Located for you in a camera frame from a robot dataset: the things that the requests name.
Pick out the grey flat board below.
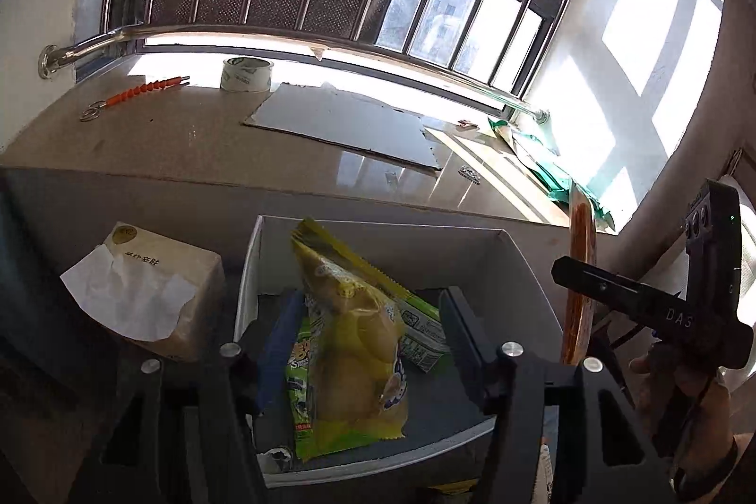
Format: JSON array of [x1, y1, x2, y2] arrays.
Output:
[[243, 83, 441, 170]]

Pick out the yellow chips bag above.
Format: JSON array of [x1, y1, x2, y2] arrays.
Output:
[[291, 219, 421, 455]]

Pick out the person's right hand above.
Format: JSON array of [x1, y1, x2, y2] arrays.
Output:
[[629, 343, 733, 467]]

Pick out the roll of tape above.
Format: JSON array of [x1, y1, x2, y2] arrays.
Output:
[[220, 56, 273, 94]]

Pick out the white green snack box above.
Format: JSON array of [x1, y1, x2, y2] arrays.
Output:
[[396, 296, 448, 372]]

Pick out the tissue paper pack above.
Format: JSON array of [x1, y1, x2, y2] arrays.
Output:
[[60, 221, 225, 362]]

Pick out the green snack packet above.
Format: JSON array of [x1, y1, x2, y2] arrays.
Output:
[[284, 315, 328, 463]]

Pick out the wooden stick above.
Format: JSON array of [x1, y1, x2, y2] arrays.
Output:
[[561, 183, 596, 366]]

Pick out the orange handled tool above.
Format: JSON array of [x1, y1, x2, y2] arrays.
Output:
[[79, 76, 189, 123]]

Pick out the green plastic bags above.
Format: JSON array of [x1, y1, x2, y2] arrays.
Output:
[[488, 118, 616, 233]]

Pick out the steel window railing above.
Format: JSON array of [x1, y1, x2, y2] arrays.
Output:
[[37, 0, 567, 114]]

